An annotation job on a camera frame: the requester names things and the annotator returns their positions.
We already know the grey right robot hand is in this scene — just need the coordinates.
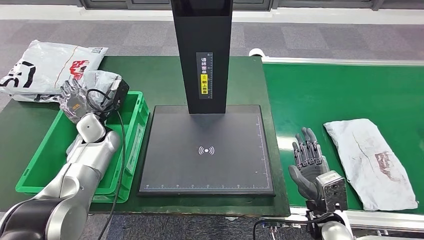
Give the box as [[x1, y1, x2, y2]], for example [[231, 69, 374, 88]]
[[288, 127, 331, 201]]

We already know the large grey parcel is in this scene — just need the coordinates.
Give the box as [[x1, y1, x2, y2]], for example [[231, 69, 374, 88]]
[[323, 118, 419, 212]]

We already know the green conveyor belt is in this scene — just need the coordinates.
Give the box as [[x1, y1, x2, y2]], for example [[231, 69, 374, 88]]
[[263, 62, 424, 216]]

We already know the black inbound scanner machine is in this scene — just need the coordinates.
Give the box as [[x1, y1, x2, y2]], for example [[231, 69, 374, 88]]
[[138, 0, 276, 197]]

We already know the black and yellow label sticker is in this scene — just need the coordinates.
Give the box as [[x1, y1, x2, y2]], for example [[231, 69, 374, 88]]
[[196, 51, 214, 100]]

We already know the dark green table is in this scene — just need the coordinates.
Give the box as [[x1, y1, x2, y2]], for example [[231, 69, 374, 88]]
[[0, 55, 292, 218]]

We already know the green plastic crate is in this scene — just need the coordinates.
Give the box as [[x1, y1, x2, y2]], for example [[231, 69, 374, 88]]
[[15, 90, 151, 204]]

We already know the white bag with black print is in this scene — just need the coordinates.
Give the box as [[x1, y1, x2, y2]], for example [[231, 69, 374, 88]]
[[11, 93, 64, 104], [0, 39, 109, 97]]

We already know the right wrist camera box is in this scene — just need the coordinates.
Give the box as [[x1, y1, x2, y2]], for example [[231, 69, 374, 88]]
[[315, 170, 349, 213]]

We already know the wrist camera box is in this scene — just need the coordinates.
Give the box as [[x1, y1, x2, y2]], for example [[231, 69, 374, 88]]
[[100, 77, 131, 112], [315, 170, 349, 213]]

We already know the black right camera cable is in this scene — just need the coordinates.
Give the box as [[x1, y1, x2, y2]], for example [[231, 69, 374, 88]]
[[253, 211, 335, 240]]

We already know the small wired connector block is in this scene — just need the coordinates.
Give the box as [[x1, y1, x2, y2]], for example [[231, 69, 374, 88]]
[[259, 220, 302, 240]]

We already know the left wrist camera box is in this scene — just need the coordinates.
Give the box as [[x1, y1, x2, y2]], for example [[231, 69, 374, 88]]
[[100, 77, 131, 112]]

